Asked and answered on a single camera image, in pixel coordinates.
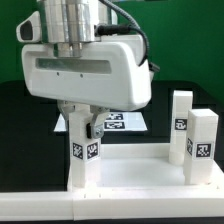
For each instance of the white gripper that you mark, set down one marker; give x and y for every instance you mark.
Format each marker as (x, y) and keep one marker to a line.
(110, 73)

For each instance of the white L-shaped fence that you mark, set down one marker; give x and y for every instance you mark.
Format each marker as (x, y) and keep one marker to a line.
(89, 204)

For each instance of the white marker sheet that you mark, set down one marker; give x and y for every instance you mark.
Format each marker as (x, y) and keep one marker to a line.
(125, 121)

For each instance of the white desk top tray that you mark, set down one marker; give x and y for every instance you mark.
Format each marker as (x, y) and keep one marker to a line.
(136, 166)

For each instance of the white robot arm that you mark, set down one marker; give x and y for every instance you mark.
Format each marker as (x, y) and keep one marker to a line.
(74, 52)

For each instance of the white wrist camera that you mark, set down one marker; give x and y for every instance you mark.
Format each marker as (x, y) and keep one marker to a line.
(29, 31)

